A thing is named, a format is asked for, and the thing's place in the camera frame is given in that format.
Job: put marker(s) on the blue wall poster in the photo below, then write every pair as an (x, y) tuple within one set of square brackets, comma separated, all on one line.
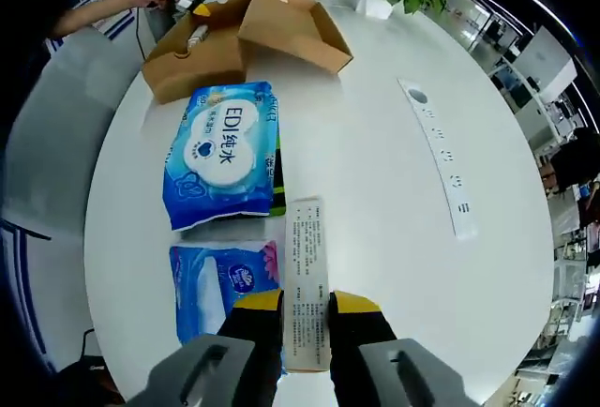
[(110, 4)]

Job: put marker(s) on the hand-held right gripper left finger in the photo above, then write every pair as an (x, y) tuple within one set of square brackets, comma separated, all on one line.
[(211, 369)]

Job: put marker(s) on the brown cardboard shoe box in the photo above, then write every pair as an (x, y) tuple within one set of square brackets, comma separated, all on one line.
[(290, 27)]

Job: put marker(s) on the white table power strip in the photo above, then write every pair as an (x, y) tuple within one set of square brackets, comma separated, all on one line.
[(440, 158)]

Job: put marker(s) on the blue tissue soft pack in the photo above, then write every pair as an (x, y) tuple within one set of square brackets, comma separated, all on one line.
[(211, 285)]

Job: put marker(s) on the blue wet wipes soft pack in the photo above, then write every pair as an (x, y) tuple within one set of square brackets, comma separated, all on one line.
[(220, 154)]

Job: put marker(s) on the dark green soft pack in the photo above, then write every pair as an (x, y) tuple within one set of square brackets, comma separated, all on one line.
[(279, 182)]

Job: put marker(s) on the white long carton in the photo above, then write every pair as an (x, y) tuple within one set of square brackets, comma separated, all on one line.
[(307, 247)]

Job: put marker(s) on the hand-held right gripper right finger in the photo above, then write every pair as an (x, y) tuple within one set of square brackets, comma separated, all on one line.
[(375, 369)]

